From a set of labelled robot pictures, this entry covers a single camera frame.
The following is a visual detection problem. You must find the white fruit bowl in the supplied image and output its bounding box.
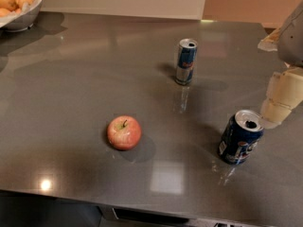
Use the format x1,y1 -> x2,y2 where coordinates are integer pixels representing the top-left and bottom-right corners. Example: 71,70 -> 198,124
0,0 -> 45,33

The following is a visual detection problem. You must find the red apple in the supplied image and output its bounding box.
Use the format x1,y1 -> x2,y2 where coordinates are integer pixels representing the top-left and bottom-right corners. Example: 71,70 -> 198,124
107,115 -> 142,150

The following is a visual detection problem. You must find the blue Pepsi can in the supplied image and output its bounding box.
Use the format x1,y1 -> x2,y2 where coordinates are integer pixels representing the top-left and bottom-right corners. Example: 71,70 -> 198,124
218,110 -> 263,165

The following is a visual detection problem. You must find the orange fruit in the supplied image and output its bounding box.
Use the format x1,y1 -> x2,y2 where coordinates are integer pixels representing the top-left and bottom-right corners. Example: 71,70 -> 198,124
0,0 -> 18,11
16,0 -> 33,9
0,8 -> 10,17

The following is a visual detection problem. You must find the orange fruit middle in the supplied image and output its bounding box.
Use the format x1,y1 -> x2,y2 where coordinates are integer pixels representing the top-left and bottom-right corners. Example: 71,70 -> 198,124
16,0 -> 33,9

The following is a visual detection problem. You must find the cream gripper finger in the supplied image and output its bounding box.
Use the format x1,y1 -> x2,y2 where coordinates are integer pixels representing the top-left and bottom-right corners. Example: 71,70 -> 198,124
259,67 -> 303,129
258,28 -> 280,52

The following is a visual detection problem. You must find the orange fruit bottom left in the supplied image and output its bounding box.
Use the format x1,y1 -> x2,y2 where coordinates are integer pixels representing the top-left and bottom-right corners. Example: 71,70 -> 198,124
0,8 -> 10,17

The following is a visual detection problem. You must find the Red Bull can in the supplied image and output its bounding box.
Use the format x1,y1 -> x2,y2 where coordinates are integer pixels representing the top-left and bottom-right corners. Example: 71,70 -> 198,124
175,39 -> 198,85

